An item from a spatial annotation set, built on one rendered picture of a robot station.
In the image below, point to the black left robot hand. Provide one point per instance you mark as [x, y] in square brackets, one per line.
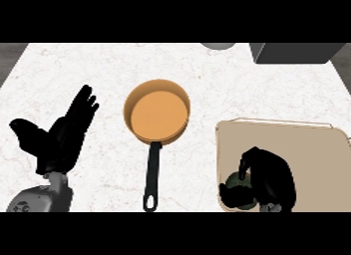
[61, 139]

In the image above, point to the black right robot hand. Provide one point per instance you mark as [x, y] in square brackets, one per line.
[274, 179]

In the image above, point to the dark green squash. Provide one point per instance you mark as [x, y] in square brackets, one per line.
[236, 182]

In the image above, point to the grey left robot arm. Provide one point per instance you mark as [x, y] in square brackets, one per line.
[44, 197]

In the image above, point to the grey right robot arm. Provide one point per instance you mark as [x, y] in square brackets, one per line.
[271, 208]

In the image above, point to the beige tray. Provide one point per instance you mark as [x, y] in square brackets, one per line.
[326, 159]

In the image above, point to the dark grey box appliance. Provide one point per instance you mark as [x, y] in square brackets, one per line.
[297, 52]

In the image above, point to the grey round object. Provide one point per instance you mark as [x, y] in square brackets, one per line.
[218, 46]

